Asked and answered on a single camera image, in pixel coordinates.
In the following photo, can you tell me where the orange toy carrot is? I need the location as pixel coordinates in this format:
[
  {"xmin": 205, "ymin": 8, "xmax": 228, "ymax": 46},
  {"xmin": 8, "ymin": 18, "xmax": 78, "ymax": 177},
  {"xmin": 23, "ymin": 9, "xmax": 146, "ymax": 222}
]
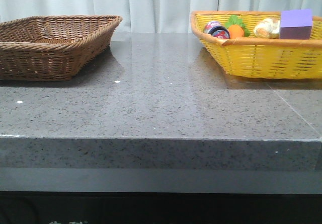
[{"xmin": 224, "ymin": 15, "xmax": 251, "ymax": 39}]

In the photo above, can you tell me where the small round jar dark lid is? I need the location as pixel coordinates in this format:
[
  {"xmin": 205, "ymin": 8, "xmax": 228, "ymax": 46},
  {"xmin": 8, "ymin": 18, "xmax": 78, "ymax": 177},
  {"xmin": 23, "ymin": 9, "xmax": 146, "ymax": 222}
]
[{"xmin": 203, "ymin": 21, "xmax": 230, "ymax": 39}]

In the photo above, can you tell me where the cream toy bread roll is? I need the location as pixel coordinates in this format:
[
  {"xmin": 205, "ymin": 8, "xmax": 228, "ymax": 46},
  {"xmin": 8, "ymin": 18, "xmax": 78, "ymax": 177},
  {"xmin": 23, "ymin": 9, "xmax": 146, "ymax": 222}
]
[{"xmin": 253, "ymin": 18, "xmax": 280, "ymax": 39}]

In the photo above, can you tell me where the brown wicker basket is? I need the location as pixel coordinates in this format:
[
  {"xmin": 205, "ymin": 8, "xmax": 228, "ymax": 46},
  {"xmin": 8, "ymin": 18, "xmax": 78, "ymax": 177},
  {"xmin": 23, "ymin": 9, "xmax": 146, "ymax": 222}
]
[{"xmin": 1, "ymin": 15, "xmax": 122, "ymax": 81}]

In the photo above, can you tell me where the yellow wicker basket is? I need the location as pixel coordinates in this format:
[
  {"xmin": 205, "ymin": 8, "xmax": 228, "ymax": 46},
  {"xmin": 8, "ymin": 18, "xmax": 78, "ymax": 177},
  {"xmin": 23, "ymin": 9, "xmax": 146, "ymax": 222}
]
[{"xmin": 191, "ymin": 11, "xmax": 321, "ymax": 80}]

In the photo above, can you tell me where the white curtain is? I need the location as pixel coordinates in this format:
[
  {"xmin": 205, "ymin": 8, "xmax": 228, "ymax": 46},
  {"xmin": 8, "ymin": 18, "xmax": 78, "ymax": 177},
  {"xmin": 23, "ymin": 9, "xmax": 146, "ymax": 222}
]
[{"xmin": 1, "ymin": 0, "xmax": 321, "ymax": 33}]

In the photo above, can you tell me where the purple foam block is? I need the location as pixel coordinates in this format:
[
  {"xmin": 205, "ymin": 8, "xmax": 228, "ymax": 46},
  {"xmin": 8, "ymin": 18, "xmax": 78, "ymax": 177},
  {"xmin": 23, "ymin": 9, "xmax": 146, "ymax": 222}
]
[{"xmin": 279, "ymin": 9, "xmax": 313, "ymax": 40}]

